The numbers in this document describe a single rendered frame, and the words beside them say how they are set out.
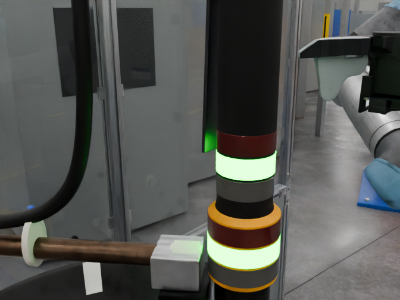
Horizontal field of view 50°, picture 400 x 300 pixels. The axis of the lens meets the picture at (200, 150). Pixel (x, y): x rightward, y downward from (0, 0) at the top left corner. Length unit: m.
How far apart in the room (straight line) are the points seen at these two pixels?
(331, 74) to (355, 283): 2.70
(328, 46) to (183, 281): 0.25
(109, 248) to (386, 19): 0.77
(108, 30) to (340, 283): 2.42
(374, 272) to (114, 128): 2.48
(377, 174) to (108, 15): 0.69
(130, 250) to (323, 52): 0.24
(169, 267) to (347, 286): 2.79
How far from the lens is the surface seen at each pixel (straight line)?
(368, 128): 0.71
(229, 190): 0.23
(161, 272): 0.27
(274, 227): 0.25
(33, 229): 0.29
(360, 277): 3.15
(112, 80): 1.04
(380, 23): 0.94
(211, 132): 0.25
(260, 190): 0.23
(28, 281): 0.47
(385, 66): 0.46
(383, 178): 0.61
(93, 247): 0.28
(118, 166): 1.10
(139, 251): 0.27
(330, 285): 3.01
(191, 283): 0.27
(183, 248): 0.27
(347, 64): 0.44
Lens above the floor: 1.69
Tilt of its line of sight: 18 degrees down
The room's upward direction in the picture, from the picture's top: straight up
